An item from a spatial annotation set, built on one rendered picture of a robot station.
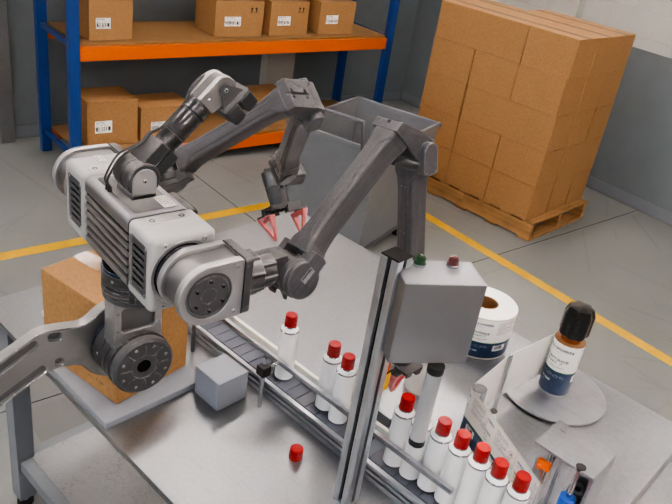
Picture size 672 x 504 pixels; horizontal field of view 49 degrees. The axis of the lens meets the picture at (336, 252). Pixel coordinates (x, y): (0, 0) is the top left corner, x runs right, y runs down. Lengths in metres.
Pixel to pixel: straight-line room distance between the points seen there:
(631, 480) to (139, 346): 1.27
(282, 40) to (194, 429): 4.17
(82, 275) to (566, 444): 1.24
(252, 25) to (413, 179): 4.17
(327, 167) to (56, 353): 2.78
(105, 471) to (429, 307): 1.58
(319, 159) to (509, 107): 1.54
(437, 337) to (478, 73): 3.95
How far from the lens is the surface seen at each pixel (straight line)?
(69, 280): 1.97
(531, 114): 5.10
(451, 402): 2.09
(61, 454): 2.78
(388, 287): 1.43
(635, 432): 2.25
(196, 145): 1.75
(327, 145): 4.17
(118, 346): 1.62
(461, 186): 5.49
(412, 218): 1.59
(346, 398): 1.87
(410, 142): 1.51
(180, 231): 1.34
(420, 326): 1.44
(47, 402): 3.33
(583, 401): 2.26
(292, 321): 1.93
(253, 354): 2.12
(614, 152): 6.50
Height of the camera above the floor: 2.15
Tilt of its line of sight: 28 degrees down
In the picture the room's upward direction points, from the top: 9 degrees clockwise
